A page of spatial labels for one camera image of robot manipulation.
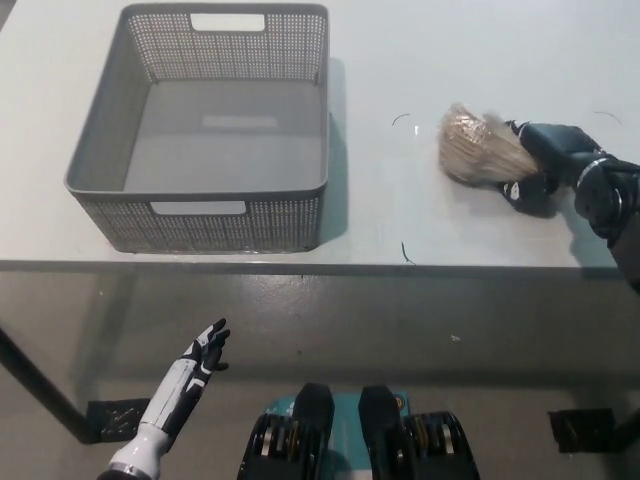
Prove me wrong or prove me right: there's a grey perforated plastic basket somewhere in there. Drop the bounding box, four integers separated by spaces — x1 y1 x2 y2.
63 3 332 255

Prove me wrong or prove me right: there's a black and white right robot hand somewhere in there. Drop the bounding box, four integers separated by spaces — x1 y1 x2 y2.
497 119 609 218

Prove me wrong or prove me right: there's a clear bag of wooden cutlery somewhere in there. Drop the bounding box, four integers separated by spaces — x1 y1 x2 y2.
436 101 542 188

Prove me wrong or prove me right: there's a black and teal robot body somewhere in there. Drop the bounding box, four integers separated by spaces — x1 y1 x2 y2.
238 381 482 480

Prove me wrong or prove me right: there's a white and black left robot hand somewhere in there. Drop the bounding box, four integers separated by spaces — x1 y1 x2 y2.
140 317 232 437

